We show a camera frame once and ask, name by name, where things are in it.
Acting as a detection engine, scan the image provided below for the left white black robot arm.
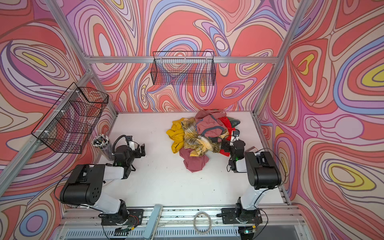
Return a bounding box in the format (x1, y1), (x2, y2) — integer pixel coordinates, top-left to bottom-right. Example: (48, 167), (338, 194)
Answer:
(59, 134), (146, 226)

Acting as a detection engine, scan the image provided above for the cup of pens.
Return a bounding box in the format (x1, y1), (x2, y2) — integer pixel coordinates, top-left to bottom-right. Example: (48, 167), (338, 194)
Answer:
(92, 134), (115, 162)

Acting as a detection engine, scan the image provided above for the red cloth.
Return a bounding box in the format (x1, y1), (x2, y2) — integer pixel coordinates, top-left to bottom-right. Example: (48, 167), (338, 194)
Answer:
(219, 117), (235, 157)

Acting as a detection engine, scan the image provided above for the black wire basket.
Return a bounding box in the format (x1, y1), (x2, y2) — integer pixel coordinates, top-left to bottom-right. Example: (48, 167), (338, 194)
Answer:
(31, 83), (109, 154)
(151, 51), (216, 86)

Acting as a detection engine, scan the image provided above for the dusty pink shirt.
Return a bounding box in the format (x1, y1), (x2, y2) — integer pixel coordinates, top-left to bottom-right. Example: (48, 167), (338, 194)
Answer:
(195, 110), (228, 139)

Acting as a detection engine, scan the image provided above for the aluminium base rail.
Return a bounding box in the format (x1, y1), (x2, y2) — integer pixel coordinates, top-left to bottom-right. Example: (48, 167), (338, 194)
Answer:
(51, 204), (314, 240)

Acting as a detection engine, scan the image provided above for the dark green cloth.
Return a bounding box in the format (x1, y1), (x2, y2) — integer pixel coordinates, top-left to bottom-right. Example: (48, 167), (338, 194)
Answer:
(228, 118), (241, 128)

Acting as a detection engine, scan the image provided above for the back black wire basket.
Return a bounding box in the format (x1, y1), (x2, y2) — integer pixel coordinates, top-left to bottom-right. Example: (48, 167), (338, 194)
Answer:
(151, 51), (216, 86)

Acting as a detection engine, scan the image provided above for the coiled white cable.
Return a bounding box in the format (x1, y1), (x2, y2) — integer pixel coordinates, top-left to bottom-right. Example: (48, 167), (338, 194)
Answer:
(192, 211), (213, 235)

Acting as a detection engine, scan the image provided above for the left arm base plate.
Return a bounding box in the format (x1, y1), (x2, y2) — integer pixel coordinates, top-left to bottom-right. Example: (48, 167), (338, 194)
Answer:
(98, 209), (144, 227)

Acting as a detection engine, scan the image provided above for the left black wire basket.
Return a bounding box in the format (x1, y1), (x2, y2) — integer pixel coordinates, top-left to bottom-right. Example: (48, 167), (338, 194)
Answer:
(31, 83), (109, 154)

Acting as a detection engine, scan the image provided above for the maroon cloth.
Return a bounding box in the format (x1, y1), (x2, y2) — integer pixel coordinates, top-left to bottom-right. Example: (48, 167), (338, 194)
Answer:
(179, 148), (210, 173)

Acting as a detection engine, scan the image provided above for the yellow grey plaid cloth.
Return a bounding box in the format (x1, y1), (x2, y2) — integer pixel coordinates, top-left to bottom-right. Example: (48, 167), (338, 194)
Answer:
(182, 118), (229, 157)

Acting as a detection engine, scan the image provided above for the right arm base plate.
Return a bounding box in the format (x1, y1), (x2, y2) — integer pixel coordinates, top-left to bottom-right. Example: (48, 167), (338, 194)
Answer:
(217, 208), (263, 226)

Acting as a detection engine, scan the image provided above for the grey bracket on rail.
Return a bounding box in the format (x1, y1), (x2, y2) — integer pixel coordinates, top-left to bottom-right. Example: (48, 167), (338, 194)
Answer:
(142, 204), (163, 240)

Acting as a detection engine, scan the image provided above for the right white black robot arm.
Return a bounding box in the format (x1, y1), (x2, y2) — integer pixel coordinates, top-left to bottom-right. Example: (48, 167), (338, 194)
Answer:
(218, 140), (282, 226)

